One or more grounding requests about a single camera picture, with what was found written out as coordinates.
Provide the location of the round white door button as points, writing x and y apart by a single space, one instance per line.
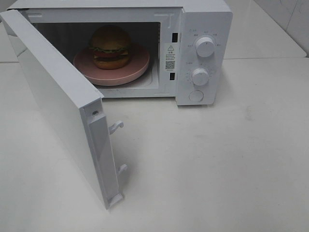
196 96

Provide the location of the white microwave door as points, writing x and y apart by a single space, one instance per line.
70 104

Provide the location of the burger with lettuce and tomato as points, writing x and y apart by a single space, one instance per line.
109 46

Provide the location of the pink round plate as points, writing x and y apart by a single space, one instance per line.
135 68

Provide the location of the lower white dial knob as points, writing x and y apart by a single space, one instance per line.
200 77

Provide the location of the white dial knob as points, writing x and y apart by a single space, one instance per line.
200 77
205 46

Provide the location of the white microwave oven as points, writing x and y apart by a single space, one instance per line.
168 28

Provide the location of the upper white dial knob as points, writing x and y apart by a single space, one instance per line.
205 46

